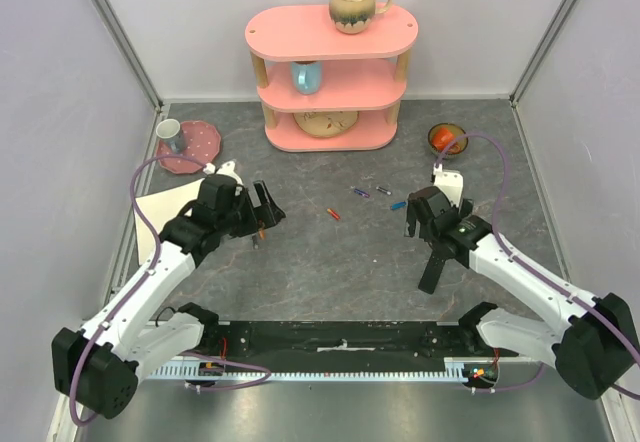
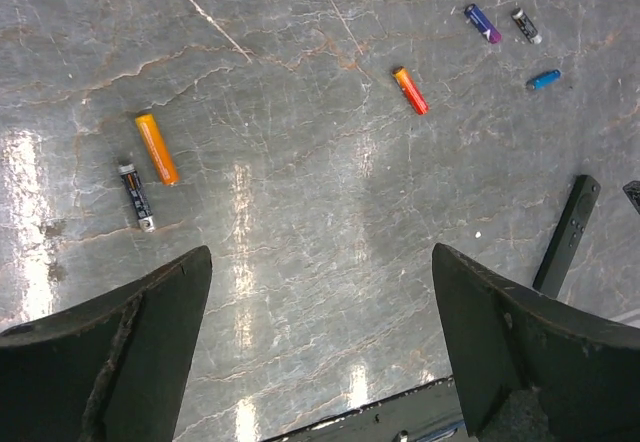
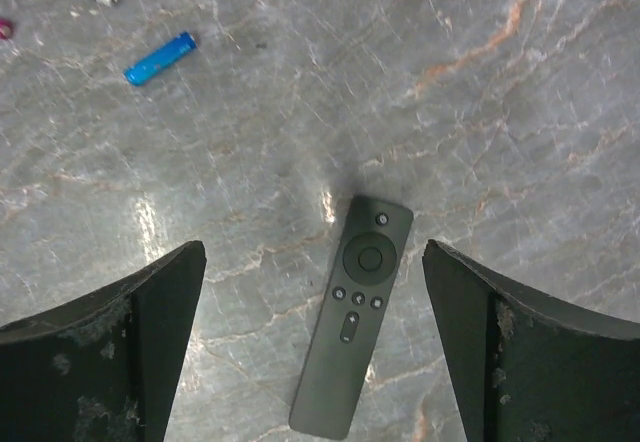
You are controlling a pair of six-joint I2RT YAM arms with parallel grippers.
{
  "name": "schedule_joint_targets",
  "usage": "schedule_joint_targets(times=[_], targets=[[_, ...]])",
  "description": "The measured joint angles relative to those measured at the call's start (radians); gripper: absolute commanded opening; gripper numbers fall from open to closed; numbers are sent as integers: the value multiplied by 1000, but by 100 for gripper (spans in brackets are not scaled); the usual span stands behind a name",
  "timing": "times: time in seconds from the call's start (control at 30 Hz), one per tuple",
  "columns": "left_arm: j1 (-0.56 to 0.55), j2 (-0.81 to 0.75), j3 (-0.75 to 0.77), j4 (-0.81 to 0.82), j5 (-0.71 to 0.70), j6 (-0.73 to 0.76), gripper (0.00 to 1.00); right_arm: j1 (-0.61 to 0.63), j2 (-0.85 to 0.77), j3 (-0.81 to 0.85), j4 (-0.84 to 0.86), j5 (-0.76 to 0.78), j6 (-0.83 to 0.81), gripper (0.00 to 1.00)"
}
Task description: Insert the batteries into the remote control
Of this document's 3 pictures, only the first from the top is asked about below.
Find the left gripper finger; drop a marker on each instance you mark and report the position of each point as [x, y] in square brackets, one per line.
[268, 213]
[257, 238]

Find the black silver battery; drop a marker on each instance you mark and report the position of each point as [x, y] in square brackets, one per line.
[384, 190]

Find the black remote control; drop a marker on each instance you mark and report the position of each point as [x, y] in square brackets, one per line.
[432, 273]

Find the red orange battery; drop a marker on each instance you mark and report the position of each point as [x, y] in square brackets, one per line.
[333, 214]

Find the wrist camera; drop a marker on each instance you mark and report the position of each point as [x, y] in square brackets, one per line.
[226, 169]
[450, 183]

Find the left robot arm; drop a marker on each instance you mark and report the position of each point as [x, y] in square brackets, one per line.
[101, 365]

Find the beige floral plate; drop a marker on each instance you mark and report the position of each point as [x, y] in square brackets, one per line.
[326, 124]

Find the grey white mug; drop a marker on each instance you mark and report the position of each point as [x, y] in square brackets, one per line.
[170, 132]

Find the blue battery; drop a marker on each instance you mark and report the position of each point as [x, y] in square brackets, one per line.
[398, 205]

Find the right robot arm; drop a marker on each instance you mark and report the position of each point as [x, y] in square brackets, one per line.
[590, 341]

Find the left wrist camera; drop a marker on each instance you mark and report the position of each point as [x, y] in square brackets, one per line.
[226, 169]

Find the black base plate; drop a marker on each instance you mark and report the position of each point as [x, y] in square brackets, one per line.
[341, 345]

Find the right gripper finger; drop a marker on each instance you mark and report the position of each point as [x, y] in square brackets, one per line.
[422, 216]
[410, 225]

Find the orange cup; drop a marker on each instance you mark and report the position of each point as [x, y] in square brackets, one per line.
[441, 138]

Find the white cable duct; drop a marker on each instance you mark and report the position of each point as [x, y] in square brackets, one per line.
[450, 370]

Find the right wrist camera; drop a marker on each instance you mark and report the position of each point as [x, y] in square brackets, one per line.
[450, 183]

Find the pink three-tier shelf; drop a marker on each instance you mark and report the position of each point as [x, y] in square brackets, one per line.
[364, 73]

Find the beige ceramic mug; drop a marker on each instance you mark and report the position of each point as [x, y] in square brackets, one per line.
[354, 16]

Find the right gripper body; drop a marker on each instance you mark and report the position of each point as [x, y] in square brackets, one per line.
[439, 248]

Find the pink dotted plate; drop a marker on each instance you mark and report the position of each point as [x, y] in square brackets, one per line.
[203, 142]

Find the brown patterned bowl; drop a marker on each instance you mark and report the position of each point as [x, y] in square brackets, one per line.
[454, 128]

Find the purple battery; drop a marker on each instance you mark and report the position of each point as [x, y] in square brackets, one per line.
[361, 193]

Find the light blue mug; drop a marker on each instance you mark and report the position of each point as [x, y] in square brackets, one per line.
[306, 76]

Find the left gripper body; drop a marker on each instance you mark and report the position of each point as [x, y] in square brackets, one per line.
[241, 220]

